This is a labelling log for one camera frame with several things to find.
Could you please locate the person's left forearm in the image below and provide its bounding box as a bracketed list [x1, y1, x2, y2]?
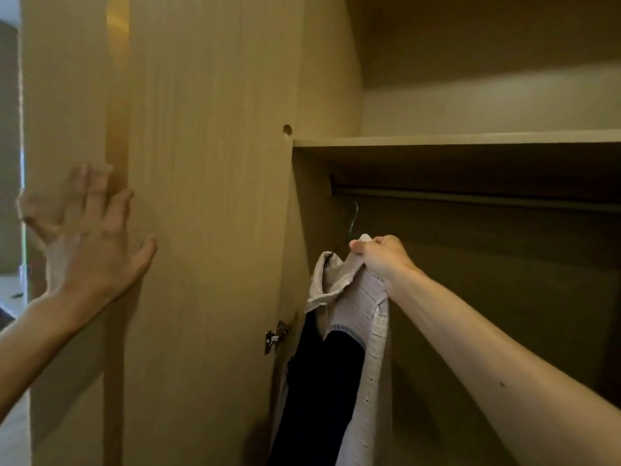
[0, 291, 107, 425]

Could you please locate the wooden wardrobe shelf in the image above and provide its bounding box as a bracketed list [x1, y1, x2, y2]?
[292, 129, 621, 163]

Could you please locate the person's left hand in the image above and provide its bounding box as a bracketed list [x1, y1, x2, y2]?
[17, 162, 158, 316]

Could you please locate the person's right forearm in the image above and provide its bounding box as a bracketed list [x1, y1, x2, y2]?
[388, 268, 621, 466]

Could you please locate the person's right hand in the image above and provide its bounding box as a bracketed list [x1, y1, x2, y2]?
[349, 234, 424, 305]

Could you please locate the wooden wardrobe door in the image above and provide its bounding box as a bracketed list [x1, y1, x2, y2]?
[19, 0, 131, 466]
[121, 0, 365, 466]

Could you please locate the metal door hinge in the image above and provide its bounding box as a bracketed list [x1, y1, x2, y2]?
[264, 320, 292, 356]

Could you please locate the thin metal clothes hanger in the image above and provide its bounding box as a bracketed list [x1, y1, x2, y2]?
[329, 201, 360, 259]

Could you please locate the wardrobe hanging rail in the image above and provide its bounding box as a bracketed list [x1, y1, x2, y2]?
[331, 182, 621, 215]

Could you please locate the dark navy garment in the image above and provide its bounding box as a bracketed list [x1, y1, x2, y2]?
[267, 310, 367, 466]

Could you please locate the wooden wardrobe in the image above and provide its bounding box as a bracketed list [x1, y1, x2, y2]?
[290, 0, 621, 466]

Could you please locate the white knit shirt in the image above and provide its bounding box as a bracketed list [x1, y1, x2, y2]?
[269, 233, 394, 466]

